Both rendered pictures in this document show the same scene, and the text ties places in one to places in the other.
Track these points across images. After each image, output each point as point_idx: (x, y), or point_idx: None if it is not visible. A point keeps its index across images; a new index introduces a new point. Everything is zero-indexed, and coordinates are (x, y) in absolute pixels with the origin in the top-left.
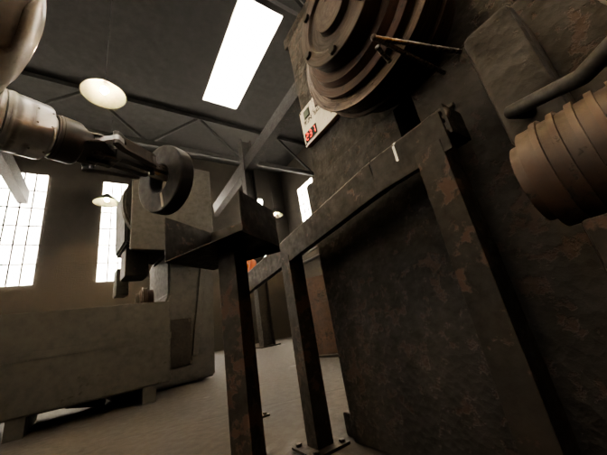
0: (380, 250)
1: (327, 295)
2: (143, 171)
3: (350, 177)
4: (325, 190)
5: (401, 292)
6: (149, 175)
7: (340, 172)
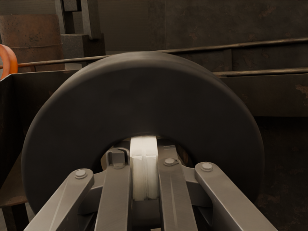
0: (275, 139)
1: None
2: (132, 204)
3: (266, 27)
4: (209, 19)
5: (282, 185)
6: (140, 200)
7: (251, 10)
